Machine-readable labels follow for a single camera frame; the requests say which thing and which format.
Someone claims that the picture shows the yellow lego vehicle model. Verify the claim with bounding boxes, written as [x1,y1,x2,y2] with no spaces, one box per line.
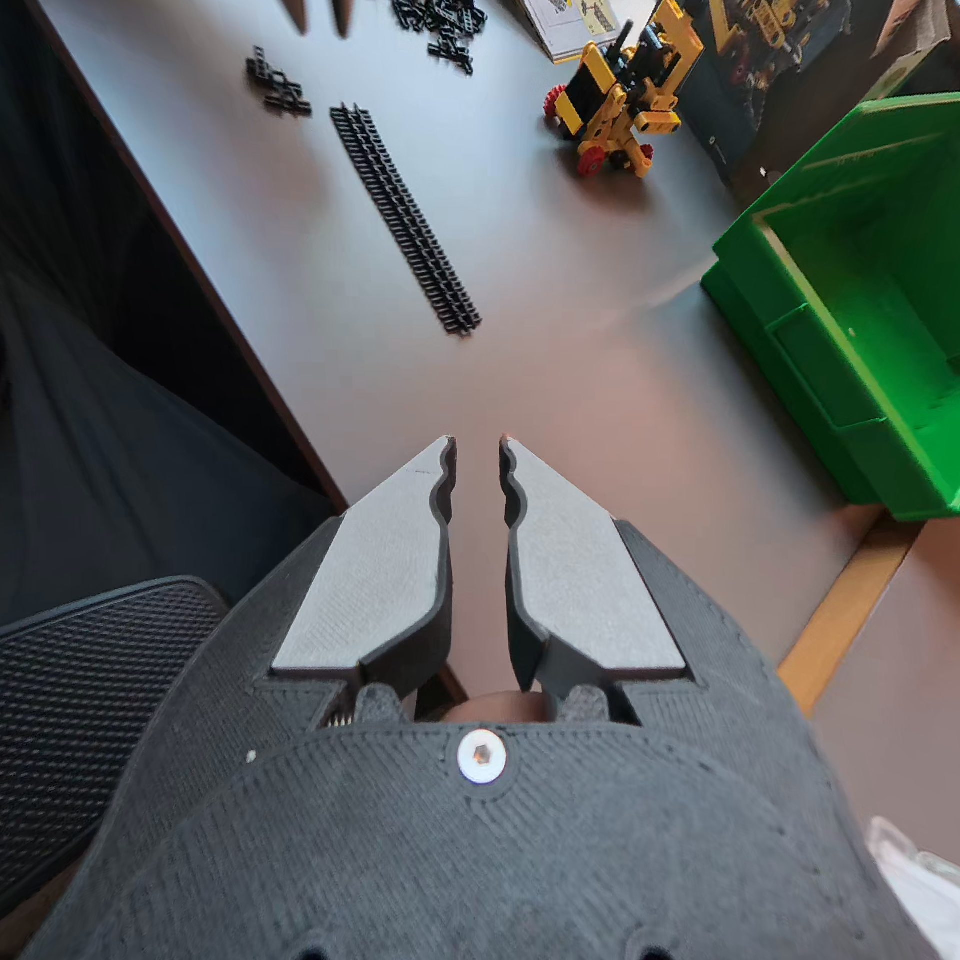
[543,0,706,180]

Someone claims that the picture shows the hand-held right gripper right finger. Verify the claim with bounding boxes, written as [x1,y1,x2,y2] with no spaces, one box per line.
[499,435,688,696]

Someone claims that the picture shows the black mesh office chair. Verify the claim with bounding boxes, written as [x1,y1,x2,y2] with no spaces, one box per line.
[0,575,231,915]

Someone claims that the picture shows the pile of black lego links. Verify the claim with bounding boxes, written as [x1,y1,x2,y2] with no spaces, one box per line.
[390,0,487,78]

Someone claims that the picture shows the dark lego set box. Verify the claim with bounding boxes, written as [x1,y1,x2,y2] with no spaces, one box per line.
[675,0,960,190]

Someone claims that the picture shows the small cluster black lego pieces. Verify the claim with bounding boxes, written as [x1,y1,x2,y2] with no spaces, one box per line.
[245,46,313,118]

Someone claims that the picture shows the clear plastic bag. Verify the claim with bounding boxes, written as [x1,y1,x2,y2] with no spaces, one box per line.
[866,816,960,960]

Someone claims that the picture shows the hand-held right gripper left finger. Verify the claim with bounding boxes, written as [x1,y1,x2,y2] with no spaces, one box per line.
[271,435,458,696]

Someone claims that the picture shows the black lego track chain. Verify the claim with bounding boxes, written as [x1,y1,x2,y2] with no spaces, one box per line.
[329,102,483,337]

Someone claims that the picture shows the green plastic bin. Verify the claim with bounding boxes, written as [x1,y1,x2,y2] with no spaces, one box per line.
[700,93,960,524]

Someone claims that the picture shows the lego instruction booklet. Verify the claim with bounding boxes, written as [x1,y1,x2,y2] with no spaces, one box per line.
[519,0,640,66]

